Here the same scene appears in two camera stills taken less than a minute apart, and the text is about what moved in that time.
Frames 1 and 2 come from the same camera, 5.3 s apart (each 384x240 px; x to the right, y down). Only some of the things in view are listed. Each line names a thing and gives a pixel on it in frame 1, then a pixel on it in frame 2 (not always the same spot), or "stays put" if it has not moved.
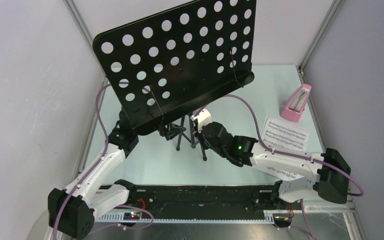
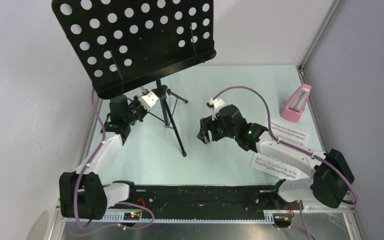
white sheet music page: [280, 134] stays put
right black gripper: [200, 136] -> [207, 124]
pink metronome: [295, 103] stays put
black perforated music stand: [161, 68] -> [122, 45]
